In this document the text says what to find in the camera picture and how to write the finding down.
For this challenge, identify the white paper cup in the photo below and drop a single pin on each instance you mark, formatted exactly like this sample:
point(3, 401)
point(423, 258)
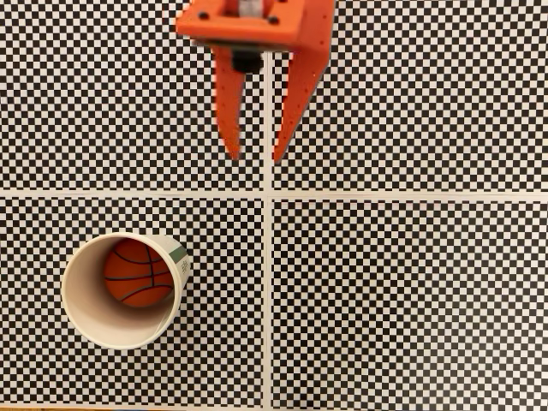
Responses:
point(85, 312)

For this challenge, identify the small orange basketball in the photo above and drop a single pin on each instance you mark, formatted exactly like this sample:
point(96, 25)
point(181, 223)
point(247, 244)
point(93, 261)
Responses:
point(137, 274)

